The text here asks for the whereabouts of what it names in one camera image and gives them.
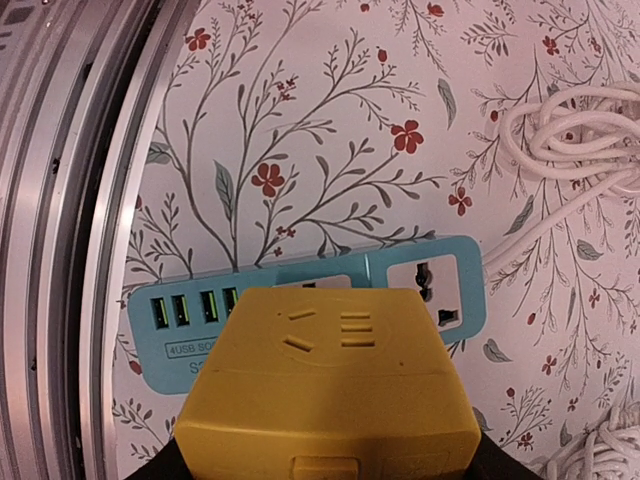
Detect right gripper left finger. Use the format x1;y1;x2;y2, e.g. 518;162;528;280
126;439;194;480

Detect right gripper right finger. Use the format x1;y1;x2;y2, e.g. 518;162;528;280
464;432;541;480

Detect teal power strip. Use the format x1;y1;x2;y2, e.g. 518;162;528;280
127;236;487;395

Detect yellow cube socket adapter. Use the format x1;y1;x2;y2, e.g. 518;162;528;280
175;287;481;479

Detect floral table mat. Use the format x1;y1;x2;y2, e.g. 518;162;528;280
121;1;639;467

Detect white purple-strip cable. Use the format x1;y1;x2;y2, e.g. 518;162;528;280
542;404;640;480

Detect white coiled cable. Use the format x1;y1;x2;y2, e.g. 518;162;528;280
482;79;640;276

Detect aluminium front rail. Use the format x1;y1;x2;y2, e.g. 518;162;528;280
1;1;199;479

